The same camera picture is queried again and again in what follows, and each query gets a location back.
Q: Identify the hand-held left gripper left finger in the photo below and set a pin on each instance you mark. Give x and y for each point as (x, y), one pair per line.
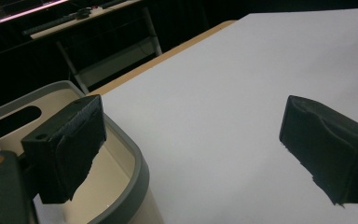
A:
(65, 149)

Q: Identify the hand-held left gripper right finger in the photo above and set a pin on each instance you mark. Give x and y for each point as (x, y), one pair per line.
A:
(332, 149)

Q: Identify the beige storage basket grey rim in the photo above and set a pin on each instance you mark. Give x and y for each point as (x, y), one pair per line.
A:
(118, 165)

